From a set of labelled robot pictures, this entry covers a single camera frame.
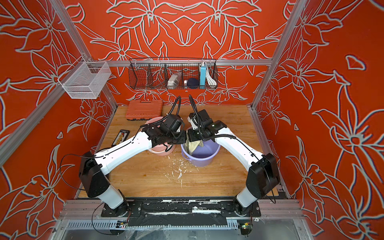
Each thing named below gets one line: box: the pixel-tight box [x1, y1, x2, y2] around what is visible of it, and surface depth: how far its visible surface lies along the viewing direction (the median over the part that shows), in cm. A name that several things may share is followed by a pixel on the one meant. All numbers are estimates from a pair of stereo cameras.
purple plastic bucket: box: [180, 140, 221, 168], surface depth 72 cm
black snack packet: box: [111, 129, 130, 147], surface depth 102 cm
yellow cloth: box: [184, 130, 204, 155], surface depth 79 cm
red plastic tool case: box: [125, 99, 163, 120], surface depth 116 cm
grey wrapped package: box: [167, 72, 182, 90], surface depth 94 cm
